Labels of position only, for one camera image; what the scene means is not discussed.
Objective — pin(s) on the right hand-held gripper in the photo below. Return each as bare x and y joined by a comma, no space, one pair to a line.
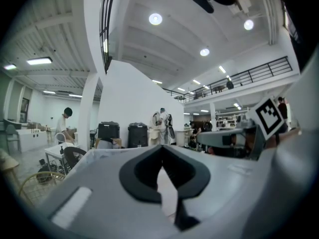
269,116

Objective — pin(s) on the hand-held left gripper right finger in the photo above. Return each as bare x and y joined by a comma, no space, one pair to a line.
219,195

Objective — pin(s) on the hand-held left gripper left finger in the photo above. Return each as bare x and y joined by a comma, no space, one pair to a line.
99,195

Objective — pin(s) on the person's right forearm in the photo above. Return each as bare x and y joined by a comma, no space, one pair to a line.
284,137

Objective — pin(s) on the white round table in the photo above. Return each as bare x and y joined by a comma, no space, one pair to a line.
183,136

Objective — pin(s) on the black wicker chair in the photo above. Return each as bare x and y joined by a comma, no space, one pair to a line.
71,155

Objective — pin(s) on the light blue jacket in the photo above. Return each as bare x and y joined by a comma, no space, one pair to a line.
104,143

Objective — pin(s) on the black wheeled machine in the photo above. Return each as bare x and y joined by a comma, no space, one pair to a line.
137,134
108,133

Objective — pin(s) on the small white table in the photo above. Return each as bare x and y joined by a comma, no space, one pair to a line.
53,152

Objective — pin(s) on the cream ornate table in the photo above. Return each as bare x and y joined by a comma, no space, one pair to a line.
154,137

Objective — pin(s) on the black balcony railing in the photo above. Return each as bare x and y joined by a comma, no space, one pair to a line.
269,70

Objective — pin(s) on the round ceiling light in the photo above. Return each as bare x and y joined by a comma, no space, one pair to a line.
248,24
204,52
155,19

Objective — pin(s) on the white low cabinet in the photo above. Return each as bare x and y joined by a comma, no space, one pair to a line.
30,139

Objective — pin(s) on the light wooden table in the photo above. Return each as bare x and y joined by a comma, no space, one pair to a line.
8,163

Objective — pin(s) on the green chair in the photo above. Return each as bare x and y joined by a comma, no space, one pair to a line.
11,133

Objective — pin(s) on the rectangular ceiling light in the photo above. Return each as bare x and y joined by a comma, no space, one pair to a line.
10,66
39,60

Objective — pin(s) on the black window frame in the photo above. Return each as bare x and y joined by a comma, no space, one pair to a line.
106,21

